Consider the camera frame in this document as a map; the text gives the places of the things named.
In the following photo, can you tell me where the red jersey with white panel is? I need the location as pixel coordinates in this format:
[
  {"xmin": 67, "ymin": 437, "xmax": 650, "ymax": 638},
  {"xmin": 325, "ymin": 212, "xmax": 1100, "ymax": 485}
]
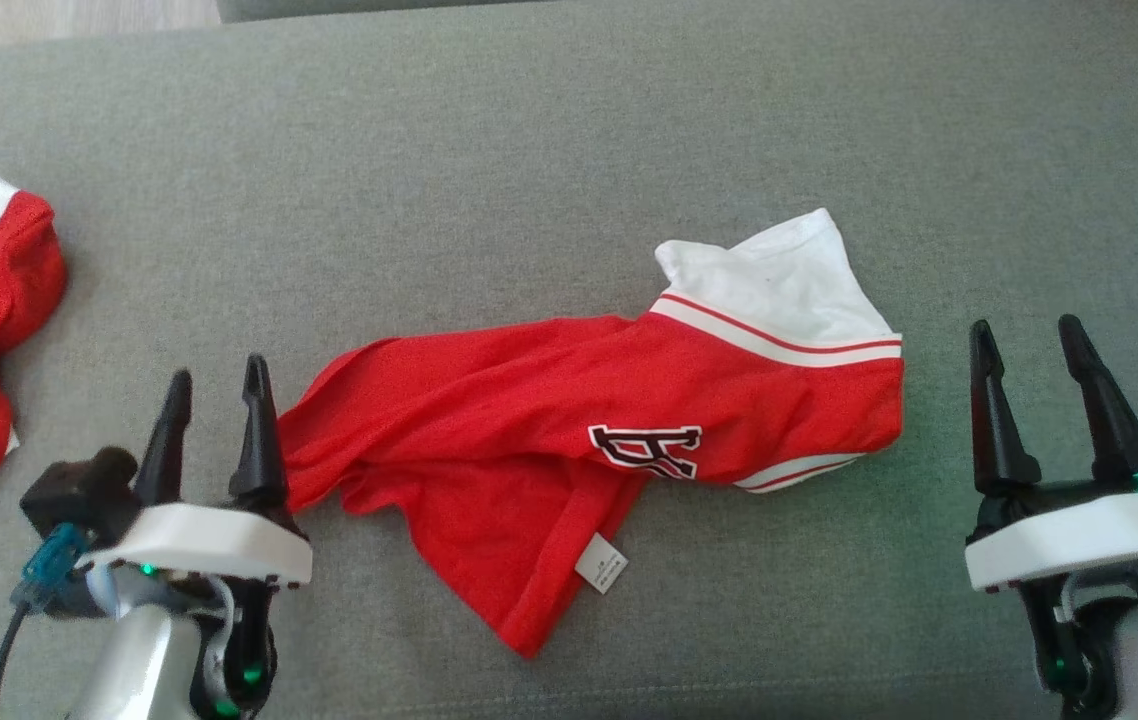
[{"xmin": 277, "ymin": 207, "xmax": 905, "ymax": 659}]

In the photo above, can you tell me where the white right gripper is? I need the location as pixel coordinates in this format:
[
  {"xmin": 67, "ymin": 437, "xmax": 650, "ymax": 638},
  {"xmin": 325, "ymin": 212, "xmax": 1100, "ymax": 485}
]
[{"xmin": 964, "ymin": 315, "xmax": 1138, "ymax": 720}]

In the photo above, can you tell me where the large grey sofa seat cushion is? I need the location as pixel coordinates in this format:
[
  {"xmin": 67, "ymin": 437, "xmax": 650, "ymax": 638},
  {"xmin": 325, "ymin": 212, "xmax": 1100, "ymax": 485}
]
[{"xmin": 0, "ymin": 0, "xmax": 1138, "ymax": 720}]

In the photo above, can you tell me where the small grey sofa seat cushion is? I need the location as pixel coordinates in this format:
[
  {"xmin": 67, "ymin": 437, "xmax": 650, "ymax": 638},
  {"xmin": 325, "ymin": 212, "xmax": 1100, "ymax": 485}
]
[{"xmin": 217, "ymin": 0, "xmax": 550, "ymax": 23}]

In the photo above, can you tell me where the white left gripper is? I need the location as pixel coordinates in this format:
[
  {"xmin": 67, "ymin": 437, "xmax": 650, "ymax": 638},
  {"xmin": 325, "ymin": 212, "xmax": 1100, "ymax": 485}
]
[{"xmin": 79, "ymin": 354, "xmax": 314, "ymax": 720}]

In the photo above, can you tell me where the left camera cable teal plug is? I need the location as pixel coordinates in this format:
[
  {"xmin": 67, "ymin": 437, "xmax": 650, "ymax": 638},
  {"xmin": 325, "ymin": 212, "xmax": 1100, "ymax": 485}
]
[{"xmin": 0, "ymin": 522, "xmax": 90, "ymax": 720}]

